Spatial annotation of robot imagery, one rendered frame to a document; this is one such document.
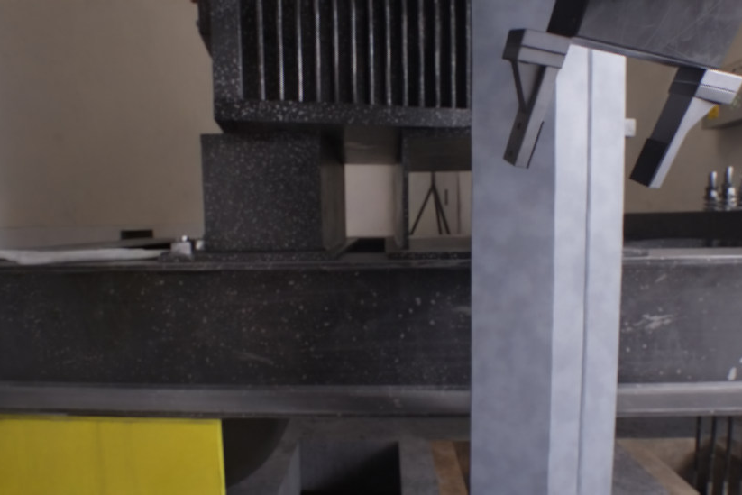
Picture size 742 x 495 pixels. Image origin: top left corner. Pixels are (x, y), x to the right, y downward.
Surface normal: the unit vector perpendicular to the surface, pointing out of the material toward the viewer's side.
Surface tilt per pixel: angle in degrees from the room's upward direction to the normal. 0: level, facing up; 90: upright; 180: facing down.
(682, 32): 113
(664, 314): 90
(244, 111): 90
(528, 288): 90
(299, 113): 90
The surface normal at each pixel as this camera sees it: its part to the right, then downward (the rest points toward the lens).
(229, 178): -0.04, 0.07
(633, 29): 0.08, 0.46
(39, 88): 1.00, -0.01
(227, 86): 0.21, 0.07
